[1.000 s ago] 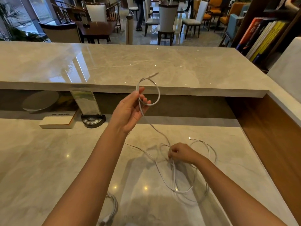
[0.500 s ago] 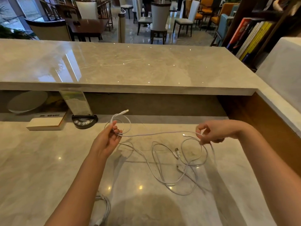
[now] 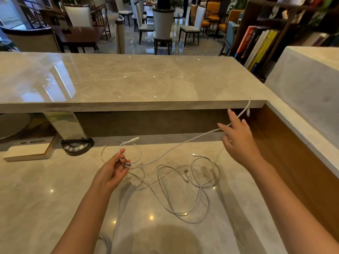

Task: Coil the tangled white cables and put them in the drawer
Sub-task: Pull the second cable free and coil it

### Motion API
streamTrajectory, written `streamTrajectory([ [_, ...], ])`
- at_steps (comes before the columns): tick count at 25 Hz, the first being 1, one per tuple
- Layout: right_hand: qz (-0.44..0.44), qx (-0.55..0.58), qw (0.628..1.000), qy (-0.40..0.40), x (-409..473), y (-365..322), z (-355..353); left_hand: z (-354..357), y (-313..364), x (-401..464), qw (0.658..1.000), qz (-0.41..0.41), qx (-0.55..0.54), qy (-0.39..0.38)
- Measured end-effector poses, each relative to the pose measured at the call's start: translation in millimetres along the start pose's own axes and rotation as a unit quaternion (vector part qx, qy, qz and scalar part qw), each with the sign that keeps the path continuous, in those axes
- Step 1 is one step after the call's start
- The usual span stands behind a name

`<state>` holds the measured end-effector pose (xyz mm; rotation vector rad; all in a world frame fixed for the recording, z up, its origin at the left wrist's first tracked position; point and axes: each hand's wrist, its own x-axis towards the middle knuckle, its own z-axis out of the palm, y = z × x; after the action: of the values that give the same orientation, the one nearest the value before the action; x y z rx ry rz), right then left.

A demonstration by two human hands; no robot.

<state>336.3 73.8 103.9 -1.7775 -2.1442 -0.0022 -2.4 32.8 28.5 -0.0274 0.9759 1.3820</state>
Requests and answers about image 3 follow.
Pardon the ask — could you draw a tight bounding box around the curved beige armchair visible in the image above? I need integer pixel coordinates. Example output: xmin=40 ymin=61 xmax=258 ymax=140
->
xmin=0 ymin=25 xmax=61 ymax=53

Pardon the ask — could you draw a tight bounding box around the white cushioned wooden armchair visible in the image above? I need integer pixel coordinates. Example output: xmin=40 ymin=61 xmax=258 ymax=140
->
xmin=63 ymin=4 xmax=94 ymax=28

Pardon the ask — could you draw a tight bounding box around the person's left hand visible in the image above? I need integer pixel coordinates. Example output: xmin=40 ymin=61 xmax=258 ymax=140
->
xmin=90 ymin=148 xmax=132 ymax=195

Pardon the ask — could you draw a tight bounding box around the white dining chair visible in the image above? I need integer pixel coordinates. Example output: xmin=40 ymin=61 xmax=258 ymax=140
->
xmin=178 ymin=5 xmax=207 ymax=47
xmin=114 ymin=0 xmax=133 ymax=27
xmin=133 ymin=0 xmax=155 ymax=45

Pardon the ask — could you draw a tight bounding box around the round grey plate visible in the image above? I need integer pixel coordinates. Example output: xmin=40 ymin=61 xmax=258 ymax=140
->
xmin=0 ymin=113 xmax=31 ymax=140

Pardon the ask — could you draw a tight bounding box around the teal chair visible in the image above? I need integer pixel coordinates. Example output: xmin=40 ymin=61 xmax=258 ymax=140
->
xmin=219 ymin=21 xmax=240 ymax=56

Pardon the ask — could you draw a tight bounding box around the dark wooden bookshelf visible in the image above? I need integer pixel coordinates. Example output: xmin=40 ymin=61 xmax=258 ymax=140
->
xmin=230 ymin=0 xmax=339 ymax=82

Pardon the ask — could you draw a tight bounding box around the row of upright books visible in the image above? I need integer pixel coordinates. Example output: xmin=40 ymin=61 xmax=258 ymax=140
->
xmin=234 ymin=25 xmax=281 ymax=73

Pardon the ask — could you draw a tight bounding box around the black round button base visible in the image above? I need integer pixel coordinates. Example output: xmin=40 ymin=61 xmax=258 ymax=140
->
xmin=61 ymin=138 xmax=95 ymax=156

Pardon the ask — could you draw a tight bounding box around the person's right hand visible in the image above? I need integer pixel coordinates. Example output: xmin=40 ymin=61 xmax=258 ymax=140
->
xmin=218 ymin=108 xmax=265 ymax=170

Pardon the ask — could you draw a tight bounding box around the dark yellow printed packet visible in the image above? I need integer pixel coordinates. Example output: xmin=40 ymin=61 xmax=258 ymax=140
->
xmin=25 ymin=113 xmax=58 ymax=139

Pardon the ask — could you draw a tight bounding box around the person's left forearm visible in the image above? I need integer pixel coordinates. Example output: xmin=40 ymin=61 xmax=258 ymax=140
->
xmin=52 ymin=185 xmax=109 ymax=254

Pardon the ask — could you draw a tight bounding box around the orange chair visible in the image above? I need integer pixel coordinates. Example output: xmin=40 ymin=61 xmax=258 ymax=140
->
xmin=190 ymin=1 xmax=222 ymax=37
xmin=214 ymin=9 xmax=245 ymax=41

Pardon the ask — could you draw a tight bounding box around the dark wooden frame armchair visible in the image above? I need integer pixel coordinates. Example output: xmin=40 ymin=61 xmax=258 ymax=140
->
xmin=91 ymin=4 xmax=112 ymax=41
xmin=18 ymin=0 xmax=67 ymax=29

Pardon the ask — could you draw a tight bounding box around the tall white high-back chair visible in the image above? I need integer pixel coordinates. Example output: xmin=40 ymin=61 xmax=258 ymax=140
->
xmin=152 ymin=7 xmax=175 ymax=55

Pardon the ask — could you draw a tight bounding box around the clear acrylic sign holder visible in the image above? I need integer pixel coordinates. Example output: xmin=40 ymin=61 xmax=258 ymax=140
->
xmin=43 ymin=111 xmax=88 ymax=141

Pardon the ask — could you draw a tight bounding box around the white flat box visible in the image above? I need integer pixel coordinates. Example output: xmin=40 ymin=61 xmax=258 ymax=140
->
xmin=2 ymin=137 xmax=56 ymax=163

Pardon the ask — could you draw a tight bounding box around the dark wooden table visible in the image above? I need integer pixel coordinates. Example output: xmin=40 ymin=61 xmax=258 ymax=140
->
xmin=50 ymin=25 xmax=106 ymax=54

